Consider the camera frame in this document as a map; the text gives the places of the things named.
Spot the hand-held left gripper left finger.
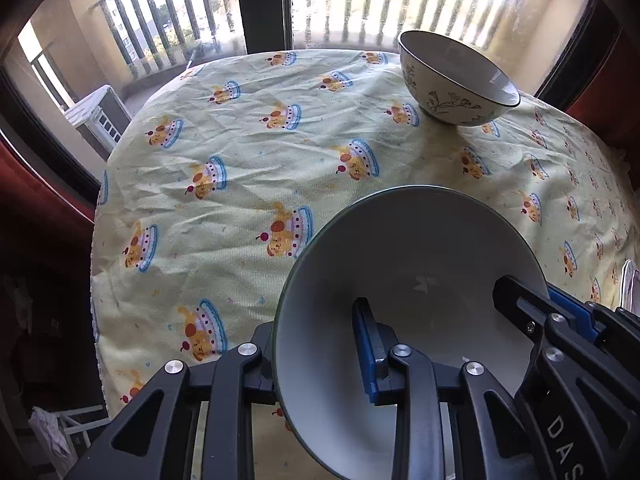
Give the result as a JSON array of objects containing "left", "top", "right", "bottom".
[{"left": 65, "top": 324, "right": 278, "bottom": 480}]

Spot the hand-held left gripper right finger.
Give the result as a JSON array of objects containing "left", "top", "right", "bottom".
[{"left": 352, "top": 297, "right": 546, "bottom": 480}]

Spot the large cream leaf-print bowl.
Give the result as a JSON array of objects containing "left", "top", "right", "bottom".
[{"left": 397, "top": 30, "right": 522, "bottom": 127}]

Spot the yellow printed tablecloth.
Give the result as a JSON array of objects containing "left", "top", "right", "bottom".
[{"left": 90, "top": 49, "right": 640, "bottom": 480}]

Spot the white rack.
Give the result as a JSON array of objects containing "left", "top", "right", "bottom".
[{"left": 55, "top": 404, "right": 108, "bottom": 448}]

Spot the white cloth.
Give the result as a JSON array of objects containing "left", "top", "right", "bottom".
[{"left": 30, "top": 406, "right": 71, "bottom": 463}]

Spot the red curtain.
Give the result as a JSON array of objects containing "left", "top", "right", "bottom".
[
  {"left": 0, "top": 70, "right": 96, "bottom": 261},
  {"left": 567, "top": 30, "right": 640, "bottom": 161}
]

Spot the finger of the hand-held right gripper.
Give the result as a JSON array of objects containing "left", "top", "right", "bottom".
[
  {"left": 547, "top": 287, "right": 640, "bottom": 358},
  {"left": 492, "top": 275, "right": 640, "bottom": 401}
]

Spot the white plate with yellow flowers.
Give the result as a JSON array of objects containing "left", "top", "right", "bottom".
[{"left": 620, "top": 259, "right": 640, "bottom": 311}]

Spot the dark window frame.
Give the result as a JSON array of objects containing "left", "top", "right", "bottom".
[{"left": 0, "top": 0, "right": 640, "bottom": 211}]

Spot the balcony railing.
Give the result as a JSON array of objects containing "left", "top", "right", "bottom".
[{"left": 30, "top": 0, "right": 531, "bottom": 81}]

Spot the white air conditioner unit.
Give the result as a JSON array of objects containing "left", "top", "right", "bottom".
[{"left": 64, "top": 85, "right": 133, "bottom": 161}]

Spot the cream floral bowl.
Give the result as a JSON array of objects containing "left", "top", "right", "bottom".
[{"left": 272, "top": 185, "right": 551, "bottom": 480}]

